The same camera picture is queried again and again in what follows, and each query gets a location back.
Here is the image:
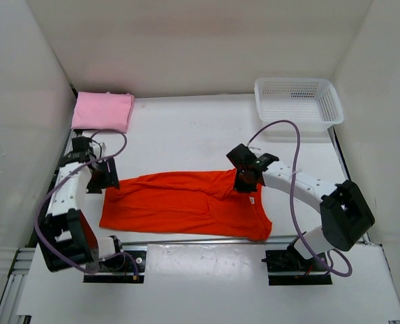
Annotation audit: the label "orange t shirt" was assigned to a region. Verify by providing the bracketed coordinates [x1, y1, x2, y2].
[99, 169, 272, 241]

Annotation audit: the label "pink t shirt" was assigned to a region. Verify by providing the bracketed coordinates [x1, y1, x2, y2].
[71, 92, 134, 133]

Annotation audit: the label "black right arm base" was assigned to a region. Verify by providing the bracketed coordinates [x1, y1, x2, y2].
[261, 243, 332, 286]

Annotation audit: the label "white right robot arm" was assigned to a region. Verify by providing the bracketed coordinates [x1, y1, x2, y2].
[226, 144, 375, 270]

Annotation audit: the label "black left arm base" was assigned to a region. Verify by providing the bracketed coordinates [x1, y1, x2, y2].
[83, 245, 147, 284]

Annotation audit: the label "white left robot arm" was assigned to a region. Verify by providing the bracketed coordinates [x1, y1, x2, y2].
[34, 136, 126, 275]

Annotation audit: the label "white plastic laundry basket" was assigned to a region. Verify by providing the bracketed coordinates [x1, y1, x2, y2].
[254, 77, 344, 134]

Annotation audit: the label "aluminium table edge rail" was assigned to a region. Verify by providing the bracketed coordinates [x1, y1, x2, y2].
[41, 232, 370, 247]

